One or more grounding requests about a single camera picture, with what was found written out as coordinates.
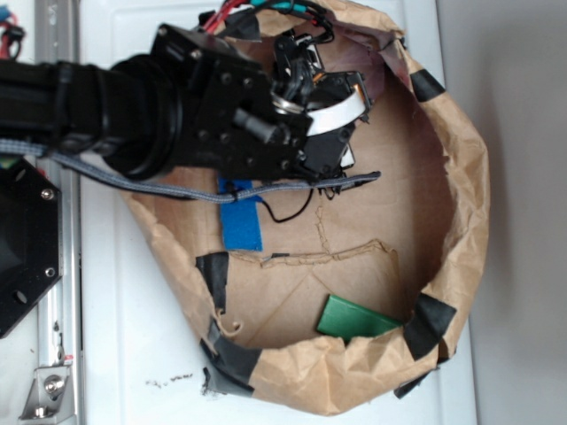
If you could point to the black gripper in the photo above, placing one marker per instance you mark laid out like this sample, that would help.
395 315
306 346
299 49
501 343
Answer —
228 121

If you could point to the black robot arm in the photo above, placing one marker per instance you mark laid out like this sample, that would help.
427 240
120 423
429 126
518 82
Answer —
128 113

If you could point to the blue sponge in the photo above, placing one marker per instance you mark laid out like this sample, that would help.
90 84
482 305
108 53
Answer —
240 225

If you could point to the brown paper bag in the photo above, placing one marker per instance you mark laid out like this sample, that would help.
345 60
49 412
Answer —
410 246

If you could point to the green rectangular block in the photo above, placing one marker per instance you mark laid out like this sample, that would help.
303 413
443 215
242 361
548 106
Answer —
345 319

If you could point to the black octagonal mount plate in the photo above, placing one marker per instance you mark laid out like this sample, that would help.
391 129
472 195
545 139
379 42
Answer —
30 241

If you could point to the aluminium frame rail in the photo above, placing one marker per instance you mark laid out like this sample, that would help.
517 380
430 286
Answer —
59 312

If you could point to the silver corner bracket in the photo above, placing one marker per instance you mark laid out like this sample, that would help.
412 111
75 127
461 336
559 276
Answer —
51 397

